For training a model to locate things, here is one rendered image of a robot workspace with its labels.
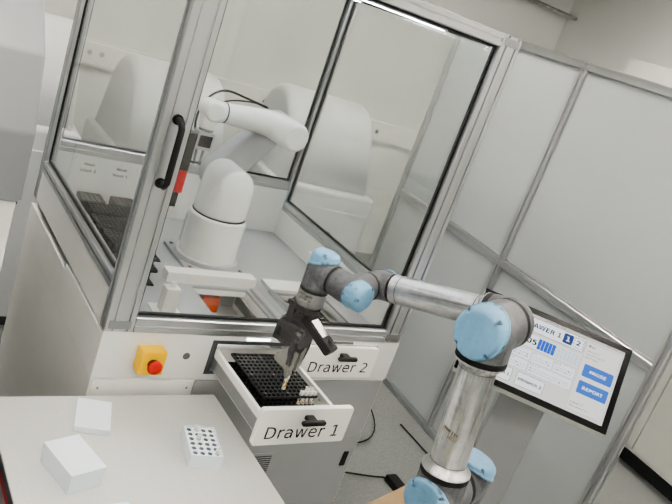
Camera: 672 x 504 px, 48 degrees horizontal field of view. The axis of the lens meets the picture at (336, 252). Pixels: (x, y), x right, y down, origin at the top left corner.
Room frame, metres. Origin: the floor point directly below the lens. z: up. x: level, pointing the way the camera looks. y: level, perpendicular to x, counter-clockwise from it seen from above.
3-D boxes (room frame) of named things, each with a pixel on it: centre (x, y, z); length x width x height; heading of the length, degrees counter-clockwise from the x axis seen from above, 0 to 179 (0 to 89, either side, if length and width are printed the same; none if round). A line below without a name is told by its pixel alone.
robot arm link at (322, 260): (1.81, 0.02, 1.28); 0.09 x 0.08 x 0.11; 56
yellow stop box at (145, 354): (1.81, 0.37, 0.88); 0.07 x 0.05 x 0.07; 128
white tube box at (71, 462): (1.41, 0.39, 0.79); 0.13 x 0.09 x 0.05; 54
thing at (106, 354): (2.43, 0.38, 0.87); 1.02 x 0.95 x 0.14; 128
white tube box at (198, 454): (1.65, 0.15, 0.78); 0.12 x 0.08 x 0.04; 27
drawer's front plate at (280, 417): (1.77, -0.08, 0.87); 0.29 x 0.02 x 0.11; 128
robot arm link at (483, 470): (1.64, -0.49, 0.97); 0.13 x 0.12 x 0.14; 146
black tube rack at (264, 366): (1.93, 0.05, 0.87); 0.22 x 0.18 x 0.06; 38
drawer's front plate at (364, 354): (2.21, -0.13, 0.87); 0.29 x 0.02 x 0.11; 128
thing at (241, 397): (1.93, 0.05, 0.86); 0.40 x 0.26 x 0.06; 38
